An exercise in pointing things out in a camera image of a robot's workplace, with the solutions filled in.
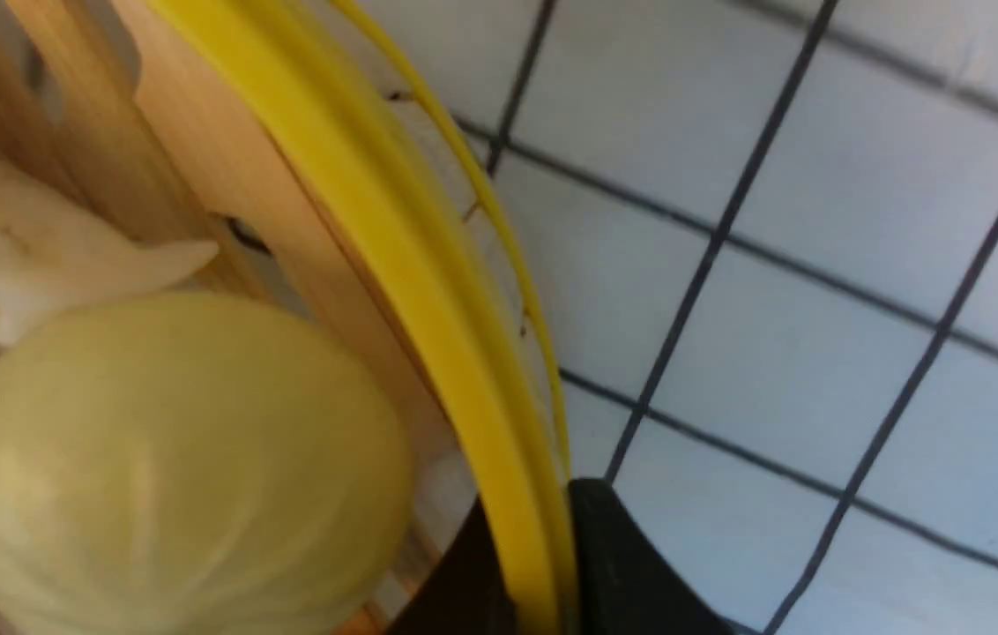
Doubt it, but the yellow bamboo steamer basket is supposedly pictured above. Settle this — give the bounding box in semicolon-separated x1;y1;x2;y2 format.
0;1;580;634

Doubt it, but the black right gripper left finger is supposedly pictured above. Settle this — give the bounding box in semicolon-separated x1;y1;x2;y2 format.
386;501;517;634

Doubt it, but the white checkered tablecloth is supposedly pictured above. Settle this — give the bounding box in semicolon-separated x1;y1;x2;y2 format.
362;1;998;634

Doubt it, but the green round bun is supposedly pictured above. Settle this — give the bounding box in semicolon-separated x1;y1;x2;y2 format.
0;292;414;634

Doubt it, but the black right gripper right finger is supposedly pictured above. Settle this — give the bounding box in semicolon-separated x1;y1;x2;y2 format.
568;478;732;634

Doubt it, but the white dumpling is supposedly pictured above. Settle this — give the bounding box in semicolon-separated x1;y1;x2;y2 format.
0;155;220;347

